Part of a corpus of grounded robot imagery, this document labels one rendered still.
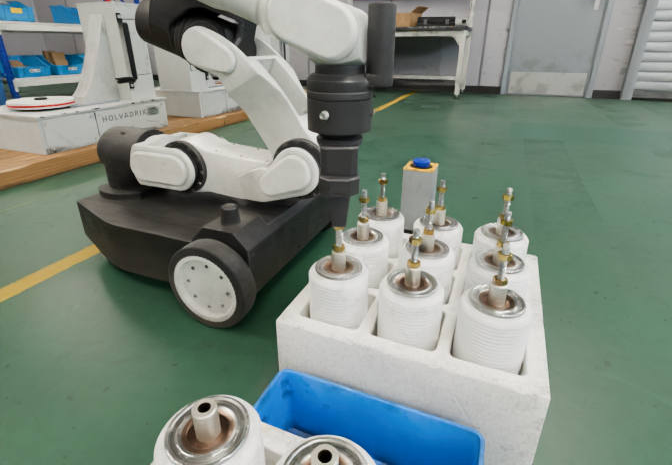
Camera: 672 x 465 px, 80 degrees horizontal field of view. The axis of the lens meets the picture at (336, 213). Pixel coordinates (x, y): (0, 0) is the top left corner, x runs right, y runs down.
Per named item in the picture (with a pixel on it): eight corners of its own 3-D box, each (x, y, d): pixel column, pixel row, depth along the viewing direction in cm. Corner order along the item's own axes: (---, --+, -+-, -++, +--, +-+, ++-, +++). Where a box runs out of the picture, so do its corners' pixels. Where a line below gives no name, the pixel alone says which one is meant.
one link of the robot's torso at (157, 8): (129, 43, 96) (132, -39, 88) (168, 43, 107) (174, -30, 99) (224, 84, 91) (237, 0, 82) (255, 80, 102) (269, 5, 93)
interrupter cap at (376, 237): (391, 237, 74) (391, 234, 74) (367, 252, 69) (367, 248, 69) (359, 226, 79) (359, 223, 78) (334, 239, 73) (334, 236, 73)
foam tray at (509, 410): (280, 404, 70) (274, 320, 63) (357, 288, 103) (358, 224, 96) (524, 493, 56) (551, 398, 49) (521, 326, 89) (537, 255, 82)
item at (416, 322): (371, 392, 63) (375, 297, 56) (379, 351, 72) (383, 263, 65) (432, 404, 61) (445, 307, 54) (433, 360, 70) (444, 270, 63)
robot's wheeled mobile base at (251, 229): (49, 262, 110) (10, 143, 97) (182, 200, 154) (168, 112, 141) (245, 318, 87) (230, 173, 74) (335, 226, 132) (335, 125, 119)
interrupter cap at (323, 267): (305, 273, 62) (305, 270, 62) (330, 253, 68) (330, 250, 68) (348, 287, 59) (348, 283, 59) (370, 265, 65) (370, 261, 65)
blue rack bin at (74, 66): (28, 74, 462) (23, 55, 454) (60, 72, 495) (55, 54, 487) (59, 75, 446) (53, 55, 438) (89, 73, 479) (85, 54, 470)
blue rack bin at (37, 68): (-13, 77, 425) (-20, 56, 417) (24, 74, 458) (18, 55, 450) (18, 78, 409) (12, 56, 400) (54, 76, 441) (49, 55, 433)
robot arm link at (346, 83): (297, 102, 50) (293, 0, 46) (321, 92, 60) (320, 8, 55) (386, 105, 48) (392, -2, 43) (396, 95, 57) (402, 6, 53)
